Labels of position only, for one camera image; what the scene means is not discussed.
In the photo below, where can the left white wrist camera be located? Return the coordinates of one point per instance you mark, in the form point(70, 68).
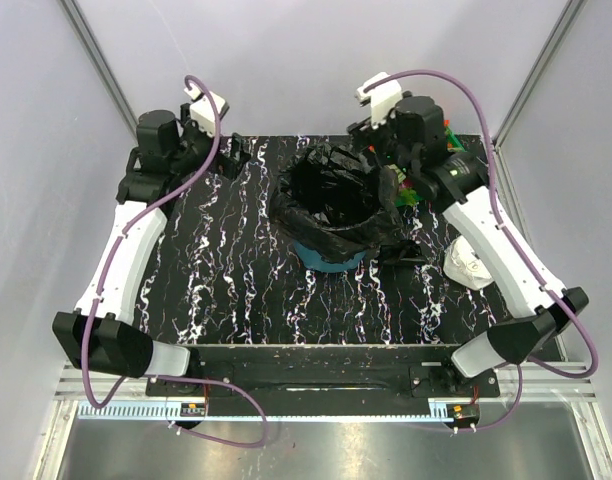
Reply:
point(201, 110)

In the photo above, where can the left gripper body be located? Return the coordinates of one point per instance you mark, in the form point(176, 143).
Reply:
point(228, 163)

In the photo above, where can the green plastic vegetable tray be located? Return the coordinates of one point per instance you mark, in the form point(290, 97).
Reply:
point(406, 194)

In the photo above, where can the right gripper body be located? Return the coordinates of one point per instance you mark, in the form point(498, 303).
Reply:
point(383, 139)

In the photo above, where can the teal plastic trash bin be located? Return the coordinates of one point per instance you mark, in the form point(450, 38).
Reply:
point(313, 260)

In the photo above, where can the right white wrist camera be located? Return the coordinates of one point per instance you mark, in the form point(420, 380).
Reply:
point(381, 99)

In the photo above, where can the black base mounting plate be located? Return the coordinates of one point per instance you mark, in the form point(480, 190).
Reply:
point(328, 382)

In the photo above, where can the black trash bag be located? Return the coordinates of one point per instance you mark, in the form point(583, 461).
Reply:
point(336, 202)

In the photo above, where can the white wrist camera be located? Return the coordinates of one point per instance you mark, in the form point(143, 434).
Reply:
point(201, 110)
point(381, 99)

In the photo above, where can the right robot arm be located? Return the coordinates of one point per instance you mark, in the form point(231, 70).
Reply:
point(409, 132)

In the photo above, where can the small black bag roll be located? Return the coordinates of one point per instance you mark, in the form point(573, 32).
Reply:
point(406, 253)

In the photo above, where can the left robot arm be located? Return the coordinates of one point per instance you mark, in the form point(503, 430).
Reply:
point(170, 147)

